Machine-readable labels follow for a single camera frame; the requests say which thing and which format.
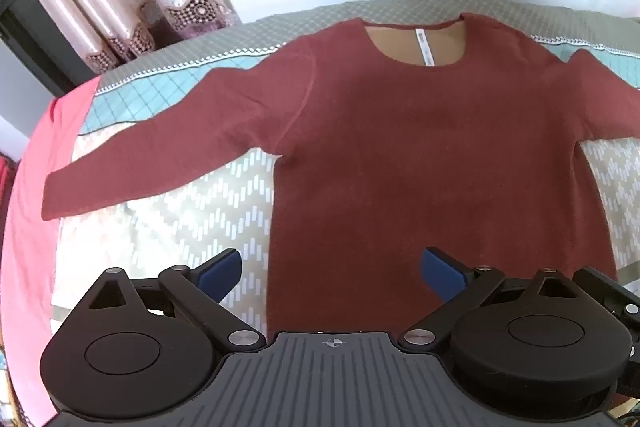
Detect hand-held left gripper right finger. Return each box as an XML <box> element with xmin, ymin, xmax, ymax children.
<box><xmin>397</xmin><ymin>247</ymin><xmax>592</xmax><ymax>353</ymax></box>

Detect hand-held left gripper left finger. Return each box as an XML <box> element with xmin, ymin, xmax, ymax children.
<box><xmin>75</xmin><ymin>248</ymin><xmax>267</xmax><ymax>353</ymax></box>

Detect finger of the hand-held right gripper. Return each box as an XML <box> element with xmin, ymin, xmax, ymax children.
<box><xmin>572</xmin><ymin>264</ymin><xmax>640</xmax><ymax>344</ymax></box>

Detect dark red sweater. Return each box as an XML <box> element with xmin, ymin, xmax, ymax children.
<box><xmin>41</xmin><ymin>13</ymin><xmax>640</xmax><ymax>342</ymax></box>

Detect zigzag patterned blanket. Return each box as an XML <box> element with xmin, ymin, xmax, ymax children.
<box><xmin>50</xmin><ymin>0</ymin><xmax>640</xmax><ymax>325</ymax></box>

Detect pink bed sheet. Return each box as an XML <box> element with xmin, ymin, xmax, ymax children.
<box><xmin>0</xmin><ymin>77</ymin><xmax>101</xmax><ymax>427</ymax></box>

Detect dark window frame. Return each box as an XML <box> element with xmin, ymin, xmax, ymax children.
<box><xmin>0</xmin><ymin>0</ymin><xmax>77</xmax><ymax>98</ymax></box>

